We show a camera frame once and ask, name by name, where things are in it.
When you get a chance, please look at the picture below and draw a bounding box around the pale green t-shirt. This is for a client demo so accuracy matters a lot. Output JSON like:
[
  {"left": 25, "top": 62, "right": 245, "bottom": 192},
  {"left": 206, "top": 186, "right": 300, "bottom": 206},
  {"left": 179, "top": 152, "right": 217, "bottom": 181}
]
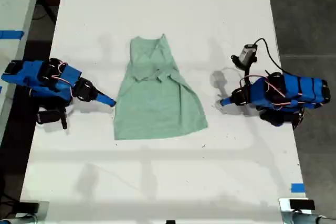
[{"left": 113, "top": 33, "right": 209, "bottom": 141}]

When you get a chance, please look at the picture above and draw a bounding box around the long blue tape strip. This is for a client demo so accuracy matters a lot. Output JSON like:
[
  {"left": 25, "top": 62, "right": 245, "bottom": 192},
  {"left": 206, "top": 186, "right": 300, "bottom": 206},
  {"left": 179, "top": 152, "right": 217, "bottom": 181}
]
[{"left": 0, "top": 30, "right": 25, "bottom": 40}]

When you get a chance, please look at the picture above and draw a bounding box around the white side table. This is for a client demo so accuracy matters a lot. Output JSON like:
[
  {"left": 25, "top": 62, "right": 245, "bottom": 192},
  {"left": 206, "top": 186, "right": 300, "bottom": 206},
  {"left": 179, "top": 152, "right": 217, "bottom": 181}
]
[{"left": 0, "top": 0, "right": 44, "bottom": 141}]

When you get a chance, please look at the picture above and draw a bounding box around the short blue tape strip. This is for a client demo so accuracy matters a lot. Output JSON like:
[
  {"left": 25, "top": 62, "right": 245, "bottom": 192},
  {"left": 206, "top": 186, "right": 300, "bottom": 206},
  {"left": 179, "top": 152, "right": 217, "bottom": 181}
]
[{"left": 290, "top": 183, "right": 306, "bottom": 194}]

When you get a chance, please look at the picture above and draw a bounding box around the metal corner plate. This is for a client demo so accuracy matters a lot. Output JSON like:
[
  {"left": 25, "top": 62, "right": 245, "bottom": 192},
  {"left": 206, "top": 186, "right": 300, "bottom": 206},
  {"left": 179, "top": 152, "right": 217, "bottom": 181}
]
[
  {"left": 278, "top": 197, "right": 313, "bottom": 224},
  {"left": 15, "top": 200, "right": 50, "bottom": 224}
]

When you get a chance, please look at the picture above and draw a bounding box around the small black box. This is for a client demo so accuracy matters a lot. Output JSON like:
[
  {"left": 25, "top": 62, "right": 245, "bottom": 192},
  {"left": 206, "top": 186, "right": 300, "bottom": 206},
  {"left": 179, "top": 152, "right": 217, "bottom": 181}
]
[
  {"left": 17, "top": 201, "right": 40, "bottom": 213},
  {"left": 289, "top": 199, "right": 316, "bottom": 210}
]

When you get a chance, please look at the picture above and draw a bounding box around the grey metal pipe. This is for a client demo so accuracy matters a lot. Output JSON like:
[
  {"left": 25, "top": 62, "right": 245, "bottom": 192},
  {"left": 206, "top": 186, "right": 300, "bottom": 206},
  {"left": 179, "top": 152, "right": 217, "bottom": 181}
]
[
  {"left": 0, "top": 214, "right": 36, "bottom": 224},
  {"left": 290, "top": 211, "right": 336, "bottom": 224}
]

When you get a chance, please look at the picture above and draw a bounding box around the black camera stalk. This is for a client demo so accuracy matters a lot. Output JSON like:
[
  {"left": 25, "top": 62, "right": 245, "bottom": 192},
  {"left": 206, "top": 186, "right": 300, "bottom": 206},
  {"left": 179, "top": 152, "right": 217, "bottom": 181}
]
[
  {"left": 60, "top": 108, "right": 69, "bottom": 130},
  {"left": 230, "top": 55, "right": 257, "bottom": 89}
]

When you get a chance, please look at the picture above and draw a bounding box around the red white arm wire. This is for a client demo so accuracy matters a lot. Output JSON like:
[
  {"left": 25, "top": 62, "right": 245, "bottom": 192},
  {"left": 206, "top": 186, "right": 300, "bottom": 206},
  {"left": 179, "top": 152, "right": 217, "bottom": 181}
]
[
  {"left": 239, "top": 74, "right": 307, "bottom": 111},
  {"left": 49, "top": 62, "right": 76, "bottom": 100}
]

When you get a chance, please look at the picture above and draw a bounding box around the grey camera box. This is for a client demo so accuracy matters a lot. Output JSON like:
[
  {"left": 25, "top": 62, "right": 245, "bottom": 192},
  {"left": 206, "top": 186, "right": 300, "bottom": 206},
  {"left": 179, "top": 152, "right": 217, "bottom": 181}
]
[{"left": 239, "top": 44, "right": 259, "bottom": 66}]

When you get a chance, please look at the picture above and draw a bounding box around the black camera box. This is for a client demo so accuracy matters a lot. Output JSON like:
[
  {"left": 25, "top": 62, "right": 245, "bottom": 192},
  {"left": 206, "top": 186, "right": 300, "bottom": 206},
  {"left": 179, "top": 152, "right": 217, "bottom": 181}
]
[{"left": 36, "top": 109, "right": 61, "bottom": 125}]

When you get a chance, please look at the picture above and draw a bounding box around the black camera cable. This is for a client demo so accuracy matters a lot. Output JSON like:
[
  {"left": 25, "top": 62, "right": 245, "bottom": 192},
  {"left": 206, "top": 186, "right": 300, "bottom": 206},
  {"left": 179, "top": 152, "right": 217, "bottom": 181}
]
[{"left": 251, "top": 38, "right": 285, "bottom": 74}]

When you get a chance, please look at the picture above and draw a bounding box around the black floor cable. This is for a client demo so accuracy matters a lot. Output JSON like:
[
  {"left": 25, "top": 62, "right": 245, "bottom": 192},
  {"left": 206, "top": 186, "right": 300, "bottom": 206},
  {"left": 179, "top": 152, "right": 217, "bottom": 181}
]
[{"left": 31, "top": 0, "right": 58, "bottom": 24}]

